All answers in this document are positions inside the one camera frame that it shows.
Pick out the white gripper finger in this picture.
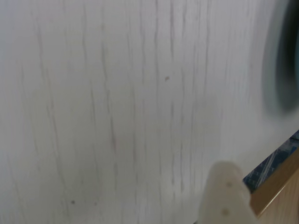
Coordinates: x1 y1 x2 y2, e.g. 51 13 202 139
196 161 258 224

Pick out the grey circular toy rail track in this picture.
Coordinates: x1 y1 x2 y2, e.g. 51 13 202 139
263 0 299 116

